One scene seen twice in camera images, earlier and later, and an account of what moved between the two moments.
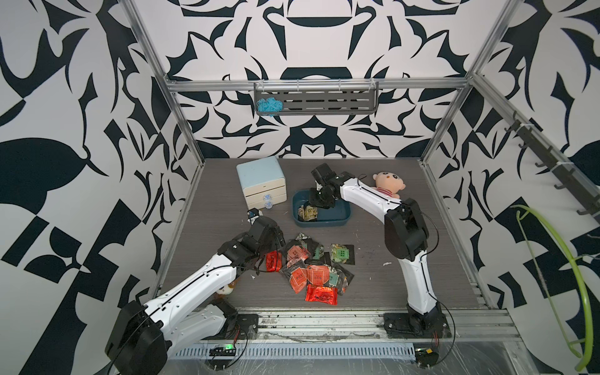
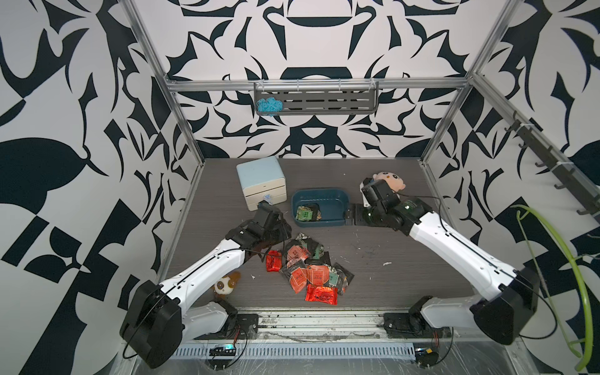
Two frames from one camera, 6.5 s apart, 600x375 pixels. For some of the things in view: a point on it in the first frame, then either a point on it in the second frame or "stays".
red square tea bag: x=318 y=275 stays
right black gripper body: x=318 y=198 -> x=364 y=216
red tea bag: x=321 y=294 stays
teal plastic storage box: x=339 y=214 stays
